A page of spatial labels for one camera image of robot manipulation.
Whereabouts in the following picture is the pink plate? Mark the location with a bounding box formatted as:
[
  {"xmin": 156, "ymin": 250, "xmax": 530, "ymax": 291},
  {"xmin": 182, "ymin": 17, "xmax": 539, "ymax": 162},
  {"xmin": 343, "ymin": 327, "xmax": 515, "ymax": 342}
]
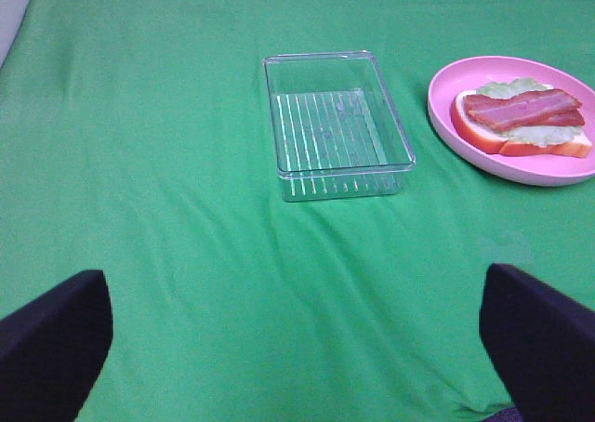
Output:
[{"xmin": 427, "ymin": 56, "xmax": 594, "ymax": 187}]

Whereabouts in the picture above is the clear left plastic container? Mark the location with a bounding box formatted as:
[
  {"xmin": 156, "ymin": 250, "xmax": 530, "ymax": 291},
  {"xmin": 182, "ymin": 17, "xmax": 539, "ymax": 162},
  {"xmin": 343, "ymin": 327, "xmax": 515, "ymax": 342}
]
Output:
[{"xmin": 263, "ymin": 50, "xmax": 416, "ymax": 202}]

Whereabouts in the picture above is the toy bacon strip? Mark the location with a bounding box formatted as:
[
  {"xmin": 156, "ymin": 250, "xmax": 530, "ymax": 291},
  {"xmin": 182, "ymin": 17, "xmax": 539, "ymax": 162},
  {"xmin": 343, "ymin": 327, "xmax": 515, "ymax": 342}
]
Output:
[
  {"xmin": 462, "ymin": 88, "xmax": 582, "ymax": 118},
  {"xmin": 467, "ymin": 111, "xmax": 586, "ymax": 132}
]

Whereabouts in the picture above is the green tablecloth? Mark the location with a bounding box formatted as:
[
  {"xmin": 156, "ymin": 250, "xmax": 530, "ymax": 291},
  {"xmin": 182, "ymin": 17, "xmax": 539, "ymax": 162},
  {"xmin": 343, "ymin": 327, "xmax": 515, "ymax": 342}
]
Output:
[{"xmin": 1, "ymin": 0, "xmax": 594, "ymax": 421}]

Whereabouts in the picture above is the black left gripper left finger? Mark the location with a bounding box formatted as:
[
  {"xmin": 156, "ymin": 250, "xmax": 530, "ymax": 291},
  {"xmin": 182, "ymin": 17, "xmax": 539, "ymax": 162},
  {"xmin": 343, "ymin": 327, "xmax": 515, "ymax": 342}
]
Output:
[{"xmin": 1, "ymin": 270, "xmax": 113, "ymax": 421}]

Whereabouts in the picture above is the toy bread slice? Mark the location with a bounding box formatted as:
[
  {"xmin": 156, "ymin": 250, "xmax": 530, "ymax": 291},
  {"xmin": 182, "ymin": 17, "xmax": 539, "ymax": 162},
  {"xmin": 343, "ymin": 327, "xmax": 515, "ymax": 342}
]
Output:
[{"xmin": 450, "ymin": 89, "xmax": 592, "ymax": 158}]

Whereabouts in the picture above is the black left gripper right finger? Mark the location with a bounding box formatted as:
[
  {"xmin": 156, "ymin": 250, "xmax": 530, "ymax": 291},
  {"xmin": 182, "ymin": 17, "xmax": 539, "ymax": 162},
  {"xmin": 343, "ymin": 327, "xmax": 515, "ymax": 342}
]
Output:
[{"xmin": 479, "ymin": 263, "xmax": 594, "ymax": 421}]

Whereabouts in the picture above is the toy lettuce leaf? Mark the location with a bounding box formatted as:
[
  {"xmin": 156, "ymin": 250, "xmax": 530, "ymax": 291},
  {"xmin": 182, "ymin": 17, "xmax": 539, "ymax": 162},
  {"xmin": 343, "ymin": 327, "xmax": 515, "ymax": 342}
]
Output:
[{"xmin": 470, "ymin": 78, "xmax": 584, "ymax": 148}]

